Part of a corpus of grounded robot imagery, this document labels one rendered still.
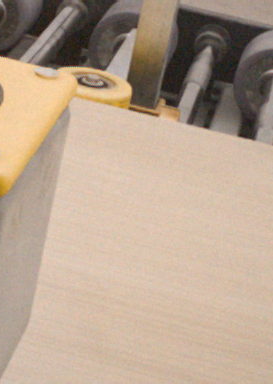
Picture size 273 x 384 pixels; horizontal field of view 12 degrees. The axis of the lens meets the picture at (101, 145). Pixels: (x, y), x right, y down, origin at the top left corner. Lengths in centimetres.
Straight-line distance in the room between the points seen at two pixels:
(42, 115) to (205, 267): 71
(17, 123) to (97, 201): 78
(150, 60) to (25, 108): 112
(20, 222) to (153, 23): 112
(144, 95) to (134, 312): 54
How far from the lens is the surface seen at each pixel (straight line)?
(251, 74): 179
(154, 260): 99
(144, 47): 140
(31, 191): 29
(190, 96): 163
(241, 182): 117
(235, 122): 181
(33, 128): 28
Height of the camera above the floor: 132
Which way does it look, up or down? 21 degrees down
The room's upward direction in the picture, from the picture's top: 12 degrees clockwise
